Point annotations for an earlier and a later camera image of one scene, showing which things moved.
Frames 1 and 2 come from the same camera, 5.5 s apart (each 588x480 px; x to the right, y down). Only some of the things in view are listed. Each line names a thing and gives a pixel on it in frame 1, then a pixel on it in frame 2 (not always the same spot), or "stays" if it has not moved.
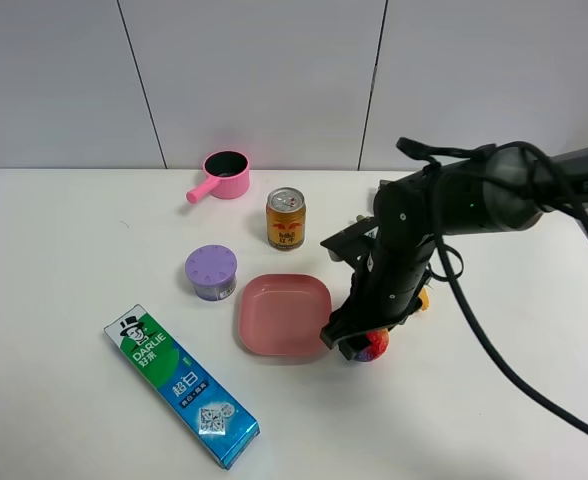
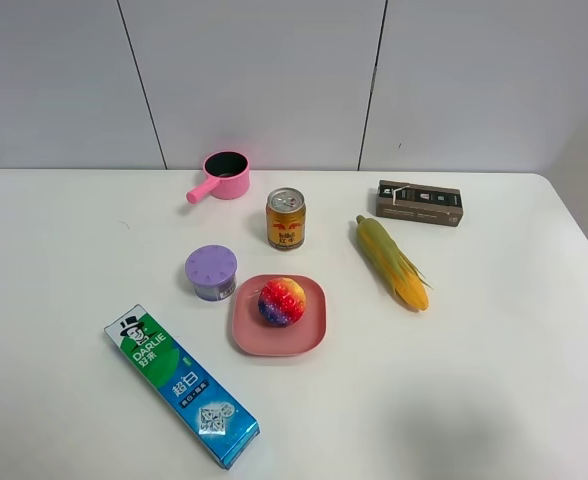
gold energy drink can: [286, 219] stays
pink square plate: [283, 314] stays
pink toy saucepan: [227, 174] stays
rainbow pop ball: [379, 342] → [281, 301]
